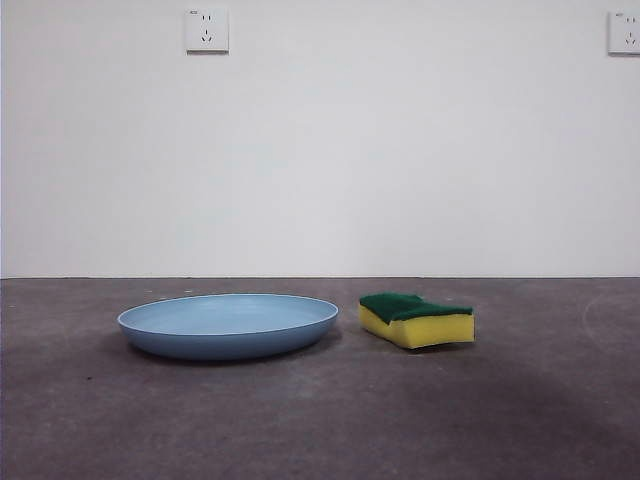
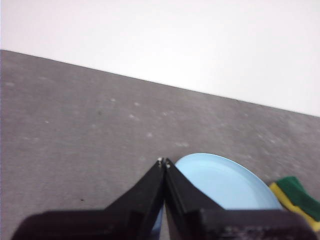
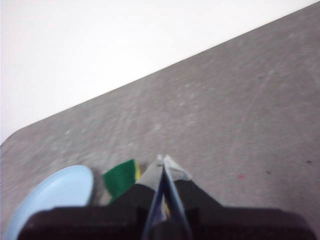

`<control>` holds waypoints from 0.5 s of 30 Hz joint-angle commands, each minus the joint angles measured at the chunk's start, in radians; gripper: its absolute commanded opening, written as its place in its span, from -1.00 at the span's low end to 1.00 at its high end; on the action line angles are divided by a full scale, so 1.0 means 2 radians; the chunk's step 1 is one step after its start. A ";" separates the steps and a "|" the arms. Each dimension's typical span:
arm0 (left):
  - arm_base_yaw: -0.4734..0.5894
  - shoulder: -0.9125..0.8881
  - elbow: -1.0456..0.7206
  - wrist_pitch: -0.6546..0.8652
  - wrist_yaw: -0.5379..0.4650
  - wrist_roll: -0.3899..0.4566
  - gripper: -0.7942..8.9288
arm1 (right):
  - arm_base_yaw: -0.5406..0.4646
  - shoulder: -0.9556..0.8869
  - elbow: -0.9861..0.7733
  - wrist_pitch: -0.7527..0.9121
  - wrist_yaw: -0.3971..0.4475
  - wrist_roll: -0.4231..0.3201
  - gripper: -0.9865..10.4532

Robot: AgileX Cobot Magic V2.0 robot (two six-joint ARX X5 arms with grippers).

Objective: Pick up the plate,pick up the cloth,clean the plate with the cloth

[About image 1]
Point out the white wall socket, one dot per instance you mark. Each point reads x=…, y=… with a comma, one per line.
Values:
x=625, y=32
x=207, y=30

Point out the yellow sponge with green pad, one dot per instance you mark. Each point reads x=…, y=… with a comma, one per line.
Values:
x=435, y=332

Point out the blue round plate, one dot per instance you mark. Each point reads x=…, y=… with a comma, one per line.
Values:
x=225, y=322

